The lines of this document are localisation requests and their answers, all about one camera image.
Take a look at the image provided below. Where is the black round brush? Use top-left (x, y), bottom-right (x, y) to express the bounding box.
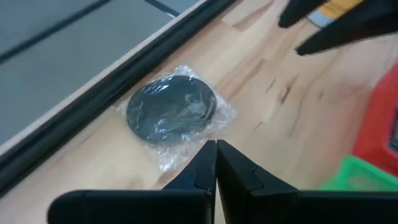
top-left (117, 64), bottom-right (239, 174)

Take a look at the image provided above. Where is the red plastic basket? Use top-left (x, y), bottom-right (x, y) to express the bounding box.
top-left (353, 62), bottom-right (398, 178)

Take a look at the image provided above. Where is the black aluminium table frame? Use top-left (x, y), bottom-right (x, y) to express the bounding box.
top-left (0, 0), bottom-right (240, 200)

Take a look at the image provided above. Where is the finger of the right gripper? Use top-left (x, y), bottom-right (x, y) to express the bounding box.
top-left (295, 0), bottom-right (398, 57)
top-left (278, 0), bottom-right (327, 29)

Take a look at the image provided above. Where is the yellow wipes canister white lid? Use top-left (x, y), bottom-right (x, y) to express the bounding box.
top-left (306, 0), bottom-right (364, 29)

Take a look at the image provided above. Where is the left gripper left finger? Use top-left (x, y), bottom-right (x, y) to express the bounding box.
top-left (47, 139), bottom-right (218, 224)

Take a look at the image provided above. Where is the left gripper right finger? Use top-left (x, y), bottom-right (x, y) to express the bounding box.
top-left (216, 139), bottom-right (398, 224)

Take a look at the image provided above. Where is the green plastic basket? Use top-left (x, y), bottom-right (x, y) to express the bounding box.
top-left (318, 155), bottom-right (398, 192)

